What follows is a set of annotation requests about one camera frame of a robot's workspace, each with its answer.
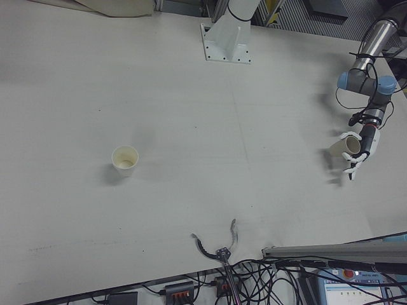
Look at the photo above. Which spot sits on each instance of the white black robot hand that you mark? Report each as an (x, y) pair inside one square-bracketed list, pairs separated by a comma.
[(370, 143)]

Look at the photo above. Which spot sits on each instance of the tan paper cup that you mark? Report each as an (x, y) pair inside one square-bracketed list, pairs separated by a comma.
[(338, 147)]

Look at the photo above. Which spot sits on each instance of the white paper cup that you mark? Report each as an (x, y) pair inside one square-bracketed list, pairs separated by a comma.
[(125, 171)]

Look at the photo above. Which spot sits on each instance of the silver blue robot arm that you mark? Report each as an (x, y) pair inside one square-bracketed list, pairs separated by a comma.
[(376, 38)]

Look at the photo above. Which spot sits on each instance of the teal plastic box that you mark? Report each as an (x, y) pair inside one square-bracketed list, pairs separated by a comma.
[(397, 237)]

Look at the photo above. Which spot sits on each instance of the dark grey cabinet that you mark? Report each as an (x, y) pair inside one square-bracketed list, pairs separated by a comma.
[(327, 6)]

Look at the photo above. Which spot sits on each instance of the grey teach pendant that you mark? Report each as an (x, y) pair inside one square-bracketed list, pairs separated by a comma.
[(349, 286)]

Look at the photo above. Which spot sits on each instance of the yellow black hazard strip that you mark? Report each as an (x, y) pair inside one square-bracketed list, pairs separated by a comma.
[(273, 12)]

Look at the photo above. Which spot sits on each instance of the black claw grabber tool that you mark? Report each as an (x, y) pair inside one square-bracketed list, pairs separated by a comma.
[(224, 254)]

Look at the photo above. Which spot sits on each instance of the black hub with orange ports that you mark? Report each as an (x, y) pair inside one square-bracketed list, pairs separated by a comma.
[(179, 287), (233, 282)]

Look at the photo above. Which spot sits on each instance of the flat black box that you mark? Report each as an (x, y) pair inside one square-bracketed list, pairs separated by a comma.
[(122, 298)]

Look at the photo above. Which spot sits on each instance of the aluminium extrusion post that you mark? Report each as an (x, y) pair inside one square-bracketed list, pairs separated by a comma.
[(318, 251)]

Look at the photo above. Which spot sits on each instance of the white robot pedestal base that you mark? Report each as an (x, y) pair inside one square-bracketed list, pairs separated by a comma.
[(227, 44)]

